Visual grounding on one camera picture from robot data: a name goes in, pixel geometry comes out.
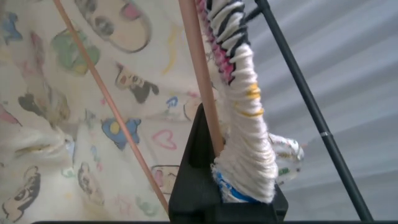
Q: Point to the white curtain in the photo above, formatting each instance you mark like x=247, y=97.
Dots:
x=348, y=62

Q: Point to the black clothes rack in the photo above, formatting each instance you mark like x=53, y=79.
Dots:
x=298, y=77

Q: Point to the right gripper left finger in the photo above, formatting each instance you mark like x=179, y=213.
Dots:
x=196, y=186

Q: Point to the cream printed garment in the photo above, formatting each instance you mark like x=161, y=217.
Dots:
x=140, y=77

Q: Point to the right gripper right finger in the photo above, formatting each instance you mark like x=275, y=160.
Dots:
x=248, y=213

